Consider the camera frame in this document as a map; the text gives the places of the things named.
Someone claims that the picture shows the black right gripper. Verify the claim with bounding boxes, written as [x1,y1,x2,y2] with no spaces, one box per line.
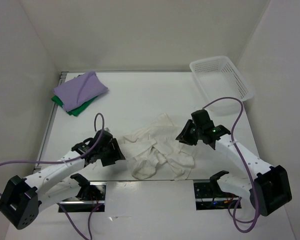
[175,119,203,146]

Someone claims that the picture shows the cream t shirt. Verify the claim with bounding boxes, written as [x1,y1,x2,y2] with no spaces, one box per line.
[118,113,195,180]

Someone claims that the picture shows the lavender t shirt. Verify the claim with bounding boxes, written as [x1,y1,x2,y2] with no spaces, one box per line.
[53,71,108,112]

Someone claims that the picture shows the green t shirt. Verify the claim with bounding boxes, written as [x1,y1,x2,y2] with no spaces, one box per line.
[51,95,97,117]

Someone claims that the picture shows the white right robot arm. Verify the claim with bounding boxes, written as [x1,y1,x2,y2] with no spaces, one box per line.
[176,119,292,217]

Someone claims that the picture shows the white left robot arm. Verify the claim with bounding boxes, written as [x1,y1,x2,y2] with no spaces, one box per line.
[0,136,125,230]

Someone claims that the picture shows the white plastic basket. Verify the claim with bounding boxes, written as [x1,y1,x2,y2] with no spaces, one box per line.
[189,55,254,103]

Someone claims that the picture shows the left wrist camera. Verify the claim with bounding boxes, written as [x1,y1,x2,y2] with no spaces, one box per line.
[89,130,113,148]

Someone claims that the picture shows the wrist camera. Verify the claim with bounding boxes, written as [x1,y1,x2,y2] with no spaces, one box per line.
[191,109,215,131]
[89,130,113,148]

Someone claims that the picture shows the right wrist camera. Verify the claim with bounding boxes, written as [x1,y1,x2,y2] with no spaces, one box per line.
[191,109,215,131]

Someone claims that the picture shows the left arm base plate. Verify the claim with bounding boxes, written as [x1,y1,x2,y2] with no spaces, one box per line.
[60,181,107,213]

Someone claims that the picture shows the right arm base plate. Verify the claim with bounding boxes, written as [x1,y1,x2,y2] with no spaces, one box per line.
[193,180,239,211]

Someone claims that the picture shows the aluminium table edge rail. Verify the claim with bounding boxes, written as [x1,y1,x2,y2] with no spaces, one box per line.
[33,71,69,173]

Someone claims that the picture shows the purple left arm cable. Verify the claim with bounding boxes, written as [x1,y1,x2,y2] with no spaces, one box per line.
[0,113,106,240]

